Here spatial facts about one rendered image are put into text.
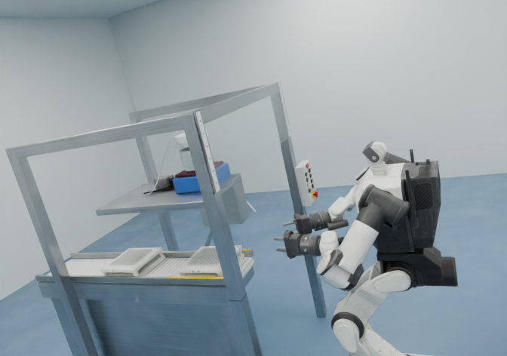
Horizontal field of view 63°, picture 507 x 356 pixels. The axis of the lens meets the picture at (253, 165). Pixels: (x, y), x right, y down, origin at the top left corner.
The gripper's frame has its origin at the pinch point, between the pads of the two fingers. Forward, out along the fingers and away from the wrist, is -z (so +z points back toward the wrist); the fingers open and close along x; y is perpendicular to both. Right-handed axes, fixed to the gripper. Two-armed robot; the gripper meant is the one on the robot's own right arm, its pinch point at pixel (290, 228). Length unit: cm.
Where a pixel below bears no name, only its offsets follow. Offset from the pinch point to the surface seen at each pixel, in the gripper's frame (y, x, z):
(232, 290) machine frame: -14.7, 14.5, -33.1
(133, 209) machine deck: 7, -27, -68
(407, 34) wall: 268, -72, 216
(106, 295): 35, 24, -102
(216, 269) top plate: -1.8, 9.3, -38.2
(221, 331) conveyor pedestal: 4, 45, -44
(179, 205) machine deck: -7, -27, -46
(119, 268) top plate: 30, 9, -89
